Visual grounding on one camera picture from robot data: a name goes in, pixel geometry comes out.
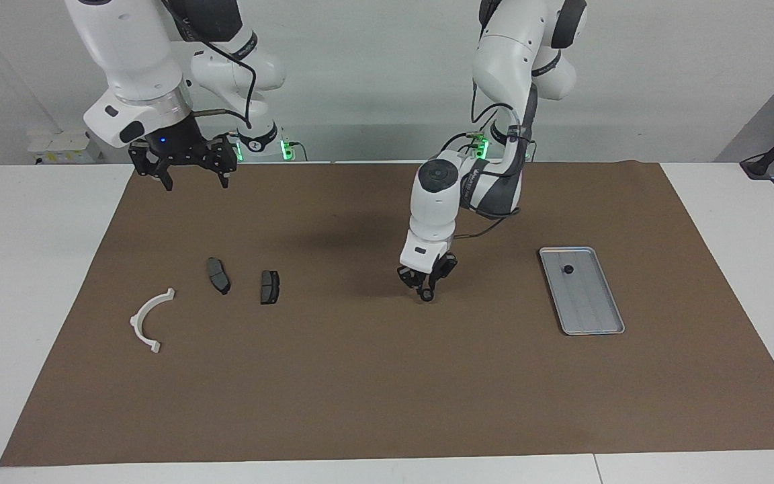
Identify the silver metal tray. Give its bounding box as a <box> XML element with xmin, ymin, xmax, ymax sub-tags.
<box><xmin>539</xmin><ymin>247</ymin><xmax>626</xmax><ymax>335</ymax></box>

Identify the curved dark brake pad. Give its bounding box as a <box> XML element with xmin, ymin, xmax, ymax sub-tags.
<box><xmin>206</xmin><ymin>257</ymin><xmax>231</xmax><ymax>296</ymax></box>

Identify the brown table mat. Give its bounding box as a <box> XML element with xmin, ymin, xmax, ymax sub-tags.
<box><xmin>0</xmin><ymin>161</ymin><xmax>774</xmax><ymax>467</ymax></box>

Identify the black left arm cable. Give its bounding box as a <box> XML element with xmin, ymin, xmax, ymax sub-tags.
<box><xmin>451</xmin><ymin>81</ymin><xmax>537</xmax><ymax>239</ymax></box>

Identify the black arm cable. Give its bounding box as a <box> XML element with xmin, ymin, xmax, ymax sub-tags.
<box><xmin>451</xmin><ymin>81</ymin><xmax>537</xmax><ymax>239</ymax></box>
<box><xmin>172</xmin><ymin>0</ymin><xmax>257</xmax><ymax>128</ymax></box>

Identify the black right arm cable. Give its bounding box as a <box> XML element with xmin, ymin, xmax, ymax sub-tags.
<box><xmin>172</xmin><ymin>0</ymin><xmax>257</xmax><ymax>128</ymax></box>

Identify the white wall power box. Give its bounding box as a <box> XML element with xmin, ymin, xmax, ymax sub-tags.
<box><xmin>28</xmin><ymin>131</ymin><xmax>102</xmax><ymax>164</ymax></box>

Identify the black base cable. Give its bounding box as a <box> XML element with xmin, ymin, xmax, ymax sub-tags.
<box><xmin>437</xmin><ymin>131</ymin><xmax>488</xmax><ymax>160</ymax></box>

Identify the white curved plastic bracket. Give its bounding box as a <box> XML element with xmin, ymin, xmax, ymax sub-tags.
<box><xmin>130</xmin><ymin>288</ymin><xmax>176</xmax><ymax>354</ymax></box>

